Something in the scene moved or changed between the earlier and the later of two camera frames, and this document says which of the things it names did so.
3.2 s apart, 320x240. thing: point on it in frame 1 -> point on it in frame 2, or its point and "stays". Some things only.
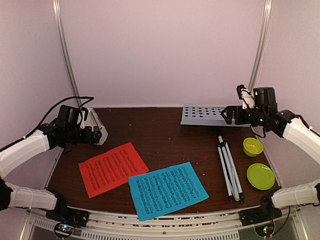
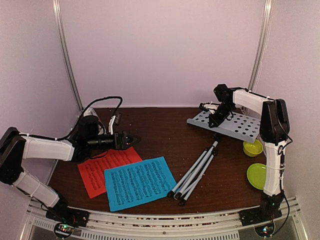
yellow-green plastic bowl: x=252 y=147 stays
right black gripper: x=230 y=109 -> x=216 y=121
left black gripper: x=88 y=138 -> x=123 y=142
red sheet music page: x=110 y=169 stays
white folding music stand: x=213 y=117 -> x=241 y=127
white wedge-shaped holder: x=92 y=121 stays
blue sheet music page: x=161 y=192 -> x=129 y=184
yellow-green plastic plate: x=260 y=176 stays
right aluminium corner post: x=265 y=24 stays
